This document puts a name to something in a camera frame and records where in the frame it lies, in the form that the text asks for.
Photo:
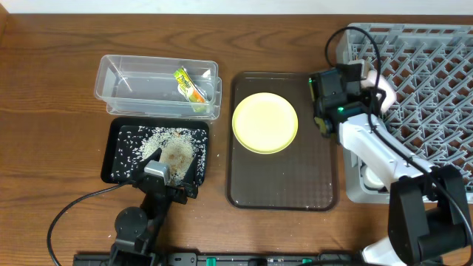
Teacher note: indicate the yellow plate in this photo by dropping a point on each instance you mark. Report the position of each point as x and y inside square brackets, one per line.
[265, 123]

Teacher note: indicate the white bowl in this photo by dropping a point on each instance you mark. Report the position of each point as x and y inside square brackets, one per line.
[384, 86]

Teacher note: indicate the grey dishwasher rack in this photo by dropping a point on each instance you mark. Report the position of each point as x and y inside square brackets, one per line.
[430, 68]

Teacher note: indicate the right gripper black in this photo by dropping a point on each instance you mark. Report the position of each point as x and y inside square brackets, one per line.
[316, 99]

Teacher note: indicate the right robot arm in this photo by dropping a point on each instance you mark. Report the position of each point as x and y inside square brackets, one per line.
[428, 213]

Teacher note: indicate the clear plastic bin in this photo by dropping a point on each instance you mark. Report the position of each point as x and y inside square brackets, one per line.
[148, 87]

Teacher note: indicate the rice pile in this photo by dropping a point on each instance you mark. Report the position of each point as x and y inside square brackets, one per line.
[179, 147]

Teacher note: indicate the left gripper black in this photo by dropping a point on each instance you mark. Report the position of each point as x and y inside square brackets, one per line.
[171, 191]

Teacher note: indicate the green snack wrapper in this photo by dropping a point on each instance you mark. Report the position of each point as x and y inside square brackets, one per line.
[194, 93]

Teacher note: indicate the white cup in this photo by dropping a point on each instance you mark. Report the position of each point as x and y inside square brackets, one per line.
[370, 180]

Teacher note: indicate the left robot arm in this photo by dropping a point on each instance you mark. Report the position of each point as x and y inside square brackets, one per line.
[137, 228]

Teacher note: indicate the dark brown serving tray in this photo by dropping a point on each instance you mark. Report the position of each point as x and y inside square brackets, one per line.
[303, 176]

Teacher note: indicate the black plastic tray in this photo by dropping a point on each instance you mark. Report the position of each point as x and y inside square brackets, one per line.
[142, 121]

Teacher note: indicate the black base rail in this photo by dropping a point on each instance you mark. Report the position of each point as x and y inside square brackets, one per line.
[193, 259]

